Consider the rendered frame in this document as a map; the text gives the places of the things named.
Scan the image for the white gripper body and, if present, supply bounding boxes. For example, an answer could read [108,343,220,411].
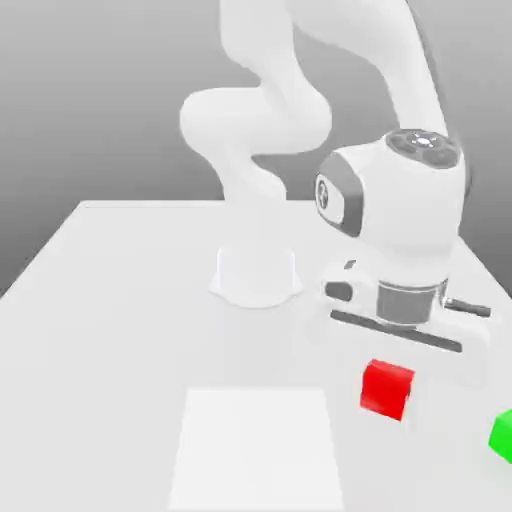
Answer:
[294,308,494,388]

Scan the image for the small red cube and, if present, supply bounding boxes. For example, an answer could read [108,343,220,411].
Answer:
[359,358,416,423]

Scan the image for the small green cube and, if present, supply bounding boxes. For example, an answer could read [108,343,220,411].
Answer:
[487,408,512,465]

